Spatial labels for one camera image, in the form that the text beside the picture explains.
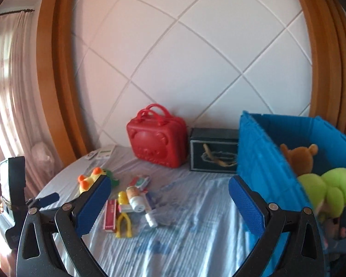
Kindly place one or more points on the pale pink curtain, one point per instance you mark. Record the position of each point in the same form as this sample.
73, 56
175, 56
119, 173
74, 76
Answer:
11, 92

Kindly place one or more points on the brown bottle white cap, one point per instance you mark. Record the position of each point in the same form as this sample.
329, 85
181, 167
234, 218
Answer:
134, 196

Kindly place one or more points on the brown bear plush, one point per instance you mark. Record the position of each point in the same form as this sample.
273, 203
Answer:
300, 158

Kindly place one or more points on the dark curtain rod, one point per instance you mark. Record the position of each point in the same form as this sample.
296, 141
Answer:
14, 12

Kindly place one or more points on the black gift box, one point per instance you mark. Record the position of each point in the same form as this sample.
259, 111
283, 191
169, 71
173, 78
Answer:
199, 150

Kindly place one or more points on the yellow duck plush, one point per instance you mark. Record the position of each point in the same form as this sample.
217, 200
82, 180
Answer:
88, 181

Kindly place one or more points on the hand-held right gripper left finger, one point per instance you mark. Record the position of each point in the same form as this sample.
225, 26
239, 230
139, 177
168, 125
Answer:
90, 205

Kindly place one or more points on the green plush toy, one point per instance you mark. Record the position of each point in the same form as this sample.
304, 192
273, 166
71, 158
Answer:
334, 187

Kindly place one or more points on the white padded headboard panel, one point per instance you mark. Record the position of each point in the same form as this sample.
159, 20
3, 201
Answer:
190, 49

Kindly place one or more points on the small white bottle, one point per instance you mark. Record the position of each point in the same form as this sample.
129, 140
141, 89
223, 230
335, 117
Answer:
151, 219

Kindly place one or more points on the blue plastic crate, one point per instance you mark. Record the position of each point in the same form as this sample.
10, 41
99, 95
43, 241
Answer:
262, 155

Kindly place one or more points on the white flat device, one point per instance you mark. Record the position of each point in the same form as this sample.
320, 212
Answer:
106, 151

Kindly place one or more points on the small orange white box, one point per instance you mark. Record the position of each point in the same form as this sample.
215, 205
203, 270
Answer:
125, 207

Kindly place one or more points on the white plastic bag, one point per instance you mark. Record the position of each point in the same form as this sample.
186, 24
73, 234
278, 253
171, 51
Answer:
41, 154

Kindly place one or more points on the yellow plastic tongs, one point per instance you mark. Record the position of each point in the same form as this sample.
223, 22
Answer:
122, 197

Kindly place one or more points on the red bear suitcase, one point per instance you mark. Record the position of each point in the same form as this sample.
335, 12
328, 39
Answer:
155, 141

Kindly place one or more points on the light blue striped bed sheet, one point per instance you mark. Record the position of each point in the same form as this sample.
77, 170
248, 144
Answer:
184, 236

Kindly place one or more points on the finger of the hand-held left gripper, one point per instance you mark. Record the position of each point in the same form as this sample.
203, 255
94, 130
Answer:
50, 197

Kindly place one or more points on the long red box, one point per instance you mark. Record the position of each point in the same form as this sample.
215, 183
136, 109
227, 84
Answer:
111, 216

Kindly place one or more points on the wooden headboard post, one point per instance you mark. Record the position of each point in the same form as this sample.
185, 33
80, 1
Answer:
325, 63
54, 78

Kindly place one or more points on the pink pig plush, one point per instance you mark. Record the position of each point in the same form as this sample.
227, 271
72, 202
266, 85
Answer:
340, 230

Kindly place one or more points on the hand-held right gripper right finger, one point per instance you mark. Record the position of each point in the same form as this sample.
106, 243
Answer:
248, 205

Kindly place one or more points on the white remote control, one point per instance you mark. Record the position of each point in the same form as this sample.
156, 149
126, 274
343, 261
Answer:
91, 155

